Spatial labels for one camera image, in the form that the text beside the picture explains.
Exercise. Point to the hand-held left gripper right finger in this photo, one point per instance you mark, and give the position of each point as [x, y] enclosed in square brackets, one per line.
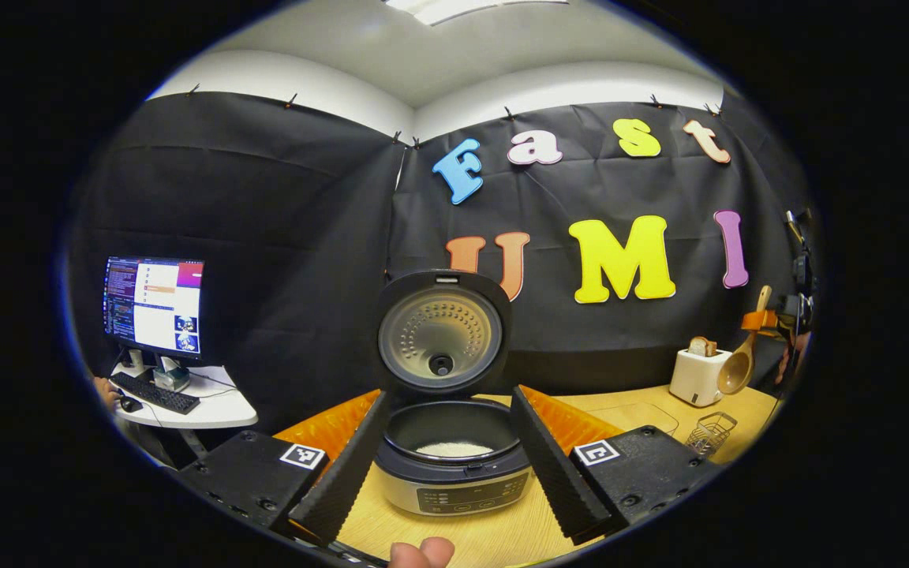
[549, 473]

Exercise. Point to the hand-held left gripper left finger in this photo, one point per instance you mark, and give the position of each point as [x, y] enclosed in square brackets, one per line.
[348, 473]

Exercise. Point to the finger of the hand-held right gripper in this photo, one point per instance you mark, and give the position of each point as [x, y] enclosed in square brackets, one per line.
[758, 321]

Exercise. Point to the wooden spoon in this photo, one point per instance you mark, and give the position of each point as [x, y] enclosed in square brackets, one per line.
[736, 375]

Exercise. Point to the white rice heap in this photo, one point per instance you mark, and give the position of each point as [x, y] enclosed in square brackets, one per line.
[454, 450]

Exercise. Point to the silver black rice cooker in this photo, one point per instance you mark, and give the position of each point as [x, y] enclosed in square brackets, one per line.
[443, 339]

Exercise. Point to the toast slice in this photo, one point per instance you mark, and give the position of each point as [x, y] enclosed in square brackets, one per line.
[701, 347]

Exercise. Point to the white toaster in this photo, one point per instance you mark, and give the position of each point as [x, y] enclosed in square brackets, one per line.
[695, 379]

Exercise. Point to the white side table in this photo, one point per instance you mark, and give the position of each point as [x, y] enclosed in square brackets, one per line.
[222, 406]

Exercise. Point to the small teal box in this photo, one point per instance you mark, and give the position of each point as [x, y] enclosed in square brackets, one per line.
[172, 377]

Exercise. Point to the black keyboard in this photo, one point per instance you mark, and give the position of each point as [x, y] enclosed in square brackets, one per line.
[155, 393]

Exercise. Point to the black backdrop cloth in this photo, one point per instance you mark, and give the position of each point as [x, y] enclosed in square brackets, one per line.
[297, 260]

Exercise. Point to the black computer mouse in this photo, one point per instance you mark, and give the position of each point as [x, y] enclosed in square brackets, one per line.
[131, 404]

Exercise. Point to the computer monitor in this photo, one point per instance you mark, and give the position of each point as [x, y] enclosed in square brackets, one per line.
[162, 308]

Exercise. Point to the ceiling light panel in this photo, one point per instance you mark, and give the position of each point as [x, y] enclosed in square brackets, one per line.
[470, 8]

